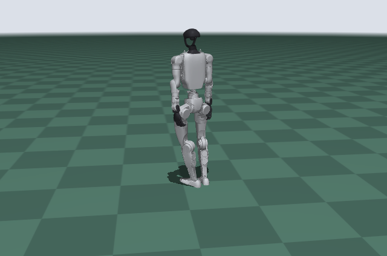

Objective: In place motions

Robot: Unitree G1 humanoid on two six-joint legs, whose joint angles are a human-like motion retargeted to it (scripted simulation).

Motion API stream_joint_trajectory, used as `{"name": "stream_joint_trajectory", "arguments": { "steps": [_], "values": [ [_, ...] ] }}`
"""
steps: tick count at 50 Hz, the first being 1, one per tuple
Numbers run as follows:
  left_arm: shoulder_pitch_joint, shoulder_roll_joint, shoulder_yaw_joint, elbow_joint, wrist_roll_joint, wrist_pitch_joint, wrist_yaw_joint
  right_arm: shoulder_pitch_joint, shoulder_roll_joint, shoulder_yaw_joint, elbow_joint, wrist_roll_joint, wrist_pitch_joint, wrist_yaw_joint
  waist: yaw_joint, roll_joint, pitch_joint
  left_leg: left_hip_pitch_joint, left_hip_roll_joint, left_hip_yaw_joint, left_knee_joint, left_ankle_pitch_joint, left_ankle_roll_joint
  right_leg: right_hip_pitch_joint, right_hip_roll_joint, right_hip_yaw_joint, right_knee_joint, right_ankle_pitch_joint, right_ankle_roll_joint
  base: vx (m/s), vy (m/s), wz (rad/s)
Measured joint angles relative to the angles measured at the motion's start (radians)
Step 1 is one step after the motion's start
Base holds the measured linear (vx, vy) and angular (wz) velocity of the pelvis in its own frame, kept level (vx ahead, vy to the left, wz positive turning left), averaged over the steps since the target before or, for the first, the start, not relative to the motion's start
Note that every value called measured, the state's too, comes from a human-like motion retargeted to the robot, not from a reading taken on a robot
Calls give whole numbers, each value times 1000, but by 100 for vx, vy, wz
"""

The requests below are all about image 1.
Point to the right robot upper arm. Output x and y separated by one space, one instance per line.
209 69

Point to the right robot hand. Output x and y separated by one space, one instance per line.
210 112

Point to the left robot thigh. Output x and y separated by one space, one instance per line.
182 132

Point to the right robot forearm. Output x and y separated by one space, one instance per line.
208 92

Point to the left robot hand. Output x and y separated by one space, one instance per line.
177 117

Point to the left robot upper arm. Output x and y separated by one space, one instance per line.
176 61

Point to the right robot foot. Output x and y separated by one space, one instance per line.
204 181

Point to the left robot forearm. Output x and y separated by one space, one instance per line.
175 95

